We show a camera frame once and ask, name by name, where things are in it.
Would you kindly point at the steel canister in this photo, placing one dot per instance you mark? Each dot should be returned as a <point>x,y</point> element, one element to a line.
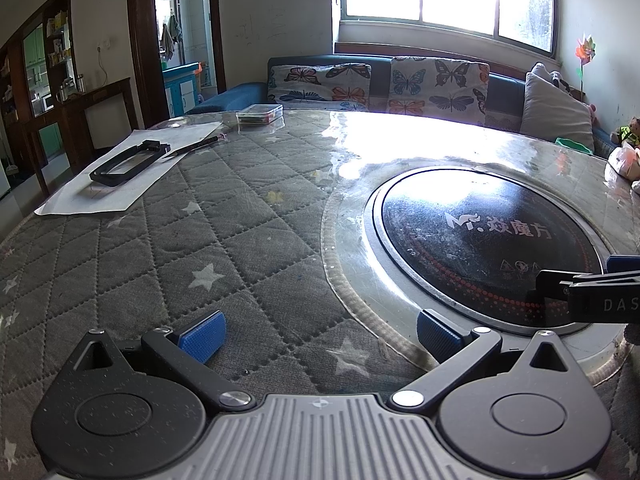
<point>62,92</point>
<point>80,83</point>

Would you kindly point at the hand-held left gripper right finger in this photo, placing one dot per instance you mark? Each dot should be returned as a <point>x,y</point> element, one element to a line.
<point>439,336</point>

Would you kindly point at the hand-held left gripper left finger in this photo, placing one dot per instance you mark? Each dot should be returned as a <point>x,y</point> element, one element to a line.
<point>202,336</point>

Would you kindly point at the blue sofa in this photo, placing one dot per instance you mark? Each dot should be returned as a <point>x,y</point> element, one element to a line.
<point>240,95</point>

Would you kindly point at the colourful pinwheel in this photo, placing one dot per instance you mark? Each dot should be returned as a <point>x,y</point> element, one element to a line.
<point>585,52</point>

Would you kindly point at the grey pillow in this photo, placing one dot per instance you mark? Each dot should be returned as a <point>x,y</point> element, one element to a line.
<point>555,110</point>

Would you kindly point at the dark wooden shelf cabinet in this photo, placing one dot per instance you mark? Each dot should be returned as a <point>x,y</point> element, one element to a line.
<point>75,115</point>

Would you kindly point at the black pen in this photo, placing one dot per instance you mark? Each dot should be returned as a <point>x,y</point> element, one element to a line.
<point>195,145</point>

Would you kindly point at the white striped cushion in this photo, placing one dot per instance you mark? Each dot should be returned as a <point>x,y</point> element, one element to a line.
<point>542,69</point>

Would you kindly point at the brown stuffed toy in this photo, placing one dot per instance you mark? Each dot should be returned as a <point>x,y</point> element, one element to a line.
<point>632,127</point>

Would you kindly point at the teal cabinet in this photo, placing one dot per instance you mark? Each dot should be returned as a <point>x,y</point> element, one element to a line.
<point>175,80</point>

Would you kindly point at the round black induction cooktop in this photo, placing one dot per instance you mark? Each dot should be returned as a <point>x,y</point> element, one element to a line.
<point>475,260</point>

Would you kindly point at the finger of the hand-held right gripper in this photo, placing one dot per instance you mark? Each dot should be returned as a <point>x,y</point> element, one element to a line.
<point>624,263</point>
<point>550,286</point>

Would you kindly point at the dark wooden door frame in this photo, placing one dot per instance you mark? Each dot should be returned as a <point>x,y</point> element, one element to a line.
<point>145,60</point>

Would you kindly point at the white paper sheet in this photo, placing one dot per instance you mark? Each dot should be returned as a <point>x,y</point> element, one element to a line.
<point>75,195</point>

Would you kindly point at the white bag of clothes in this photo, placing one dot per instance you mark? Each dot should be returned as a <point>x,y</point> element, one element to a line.
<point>625,160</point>

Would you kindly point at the black rectangular frame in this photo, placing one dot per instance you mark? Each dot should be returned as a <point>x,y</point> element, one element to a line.
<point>151,146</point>

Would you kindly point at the grey quilted star table cover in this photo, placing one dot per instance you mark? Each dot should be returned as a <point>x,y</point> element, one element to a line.
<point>200,240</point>

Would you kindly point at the wide butterfly print cushion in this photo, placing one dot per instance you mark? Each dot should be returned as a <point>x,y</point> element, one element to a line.
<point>320,80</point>

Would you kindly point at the clear plastic box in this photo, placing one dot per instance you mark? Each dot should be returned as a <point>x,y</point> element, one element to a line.
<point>260,112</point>

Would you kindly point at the white refrigerator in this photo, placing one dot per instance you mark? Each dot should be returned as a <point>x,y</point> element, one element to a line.
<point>3,175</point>

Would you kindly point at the square butterfly print cushion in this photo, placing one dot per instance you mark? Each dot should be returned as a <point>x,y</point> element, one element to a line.
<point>425,85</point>

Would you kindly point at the white wall socket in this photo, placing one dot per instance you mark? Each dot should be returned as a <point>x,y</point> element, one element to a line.
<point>100,45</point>

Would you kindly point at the hanging clothes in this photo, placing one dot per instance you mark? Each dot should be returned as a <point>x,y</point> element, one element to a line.
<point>170,35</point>

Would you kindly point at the green plastic basin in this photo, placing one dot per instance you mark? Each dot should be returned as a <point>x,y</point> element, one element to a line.
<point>575,143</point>

